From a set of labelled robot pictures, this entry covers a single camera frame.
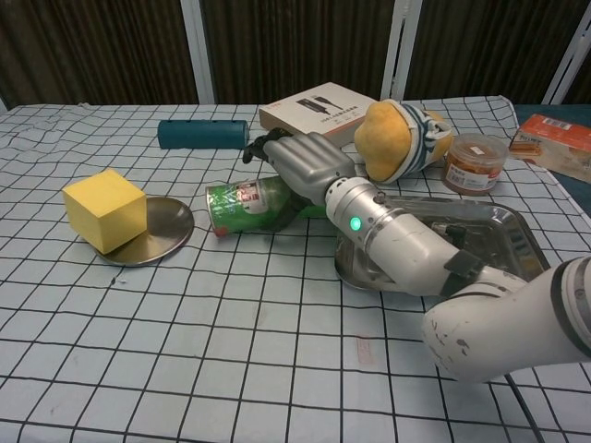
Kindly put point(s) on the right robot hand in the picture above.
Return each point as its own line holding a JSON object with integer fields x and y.
{"x": 309, "y": 161}

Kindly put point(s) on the teal half-cylinder block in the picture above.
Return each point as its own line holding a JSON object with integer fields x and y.
{"x": 203, "y": 134}

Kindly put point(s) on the yellow plush toy striped cloth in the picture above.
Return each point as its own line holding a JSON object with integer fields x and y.
{"x": 383, "y": 138}

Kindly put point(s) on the orange carton box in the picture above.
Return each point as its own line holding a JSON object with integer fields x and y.
{"x": 558, "y": 143}

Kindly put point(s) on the round metal plate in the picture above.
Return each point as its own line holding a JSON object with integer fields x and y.
{"x": 166, "y": 221}

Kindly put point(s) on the checkered tablecloth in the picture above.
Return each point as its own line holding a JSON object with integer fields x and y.
{"x": 184, "y": 346}

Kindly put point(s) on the yellow cube block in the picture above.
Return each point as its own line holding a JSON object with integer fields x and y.
{"x": 104, "y": 212}

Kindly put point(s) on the small clear snack jar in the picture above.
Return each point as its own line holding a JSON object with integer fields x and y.
{"x": 475, "y": 166}

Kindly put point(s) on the green chip can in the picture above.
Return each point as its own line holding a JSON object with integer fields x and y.
{"x": 240, "y": 203}

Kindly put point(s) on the dark folding partition screen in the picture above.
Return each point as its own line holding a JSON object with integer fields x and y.
{"x": 300, "y": 41}

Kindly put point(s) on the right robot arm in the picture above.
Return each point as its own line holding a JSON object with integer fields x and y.
{"x": 415, "y": 249}

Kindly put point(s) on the rectangular steel tray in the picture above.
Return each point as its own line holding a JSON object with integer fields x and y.
{"x": 498, "y": 231}

